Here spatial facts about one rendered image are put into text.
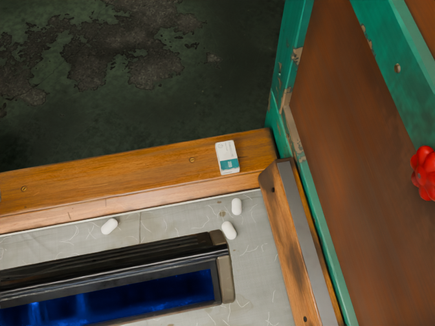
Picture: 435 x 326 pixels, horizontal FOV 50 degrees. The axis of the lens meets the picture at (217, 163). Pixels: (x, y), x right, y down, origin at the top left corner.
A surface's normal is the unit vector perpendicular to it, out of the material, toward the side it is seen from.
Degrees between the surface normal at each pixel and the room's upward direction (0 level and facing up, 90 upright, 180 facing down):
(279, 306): 0
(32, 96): 0
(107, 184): 0
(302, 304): 66
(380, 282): 90
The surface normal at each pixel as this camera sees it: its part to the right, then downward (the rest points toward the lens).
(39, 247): 0.00, -0.45
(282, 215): -0.90, -0.02
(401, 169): -0.98, 0.17
